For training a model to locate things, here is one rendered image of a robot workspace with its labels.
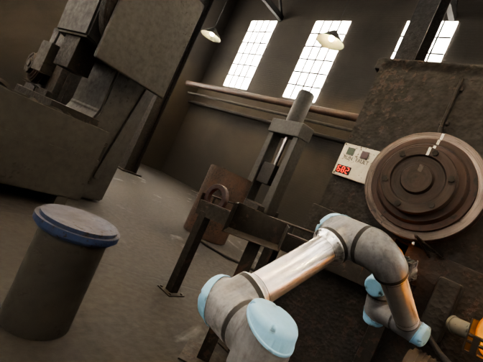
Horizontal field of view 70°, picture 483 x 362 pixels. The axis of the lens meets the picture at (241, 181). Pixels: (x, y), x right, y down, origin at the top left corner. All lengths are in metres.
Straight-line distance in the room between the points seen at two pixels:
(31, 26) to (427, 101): 9.87
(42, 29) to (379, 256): 10.38
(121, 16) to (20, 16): 7.53
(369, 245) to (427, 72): 1.23
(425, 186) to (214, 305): 1.01
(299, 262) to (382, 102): 1.26
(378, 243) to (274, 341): 0.42
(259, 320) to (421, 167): 1.04
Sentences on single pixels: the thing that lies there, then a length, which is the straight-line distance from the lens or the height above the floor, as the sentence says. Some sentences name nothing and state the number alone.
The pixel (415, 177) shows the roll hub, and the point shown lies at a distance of 1.55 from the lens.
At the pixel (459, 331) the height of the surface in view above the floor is 0.66.
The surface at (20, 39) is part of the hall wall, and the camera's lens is 10.71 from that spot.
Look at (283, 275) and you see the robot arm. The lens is 0.90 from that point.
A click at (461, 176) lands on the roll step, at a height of 1.18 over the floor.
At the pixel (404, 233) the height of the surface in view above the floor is 0.90.
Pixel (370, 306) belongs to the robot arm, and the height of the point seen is 0.60.
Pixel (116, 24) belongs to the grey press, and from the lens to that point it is 3.29.
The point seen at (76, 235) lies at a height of 0.41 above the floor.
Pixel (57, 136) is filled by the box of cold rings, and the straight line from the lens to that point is 2.98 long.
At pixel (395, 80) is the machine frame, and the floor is 1.63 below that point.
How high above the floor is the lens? 0.81
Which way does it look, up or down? level
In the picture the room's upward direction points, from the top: 24 degrees clockwise
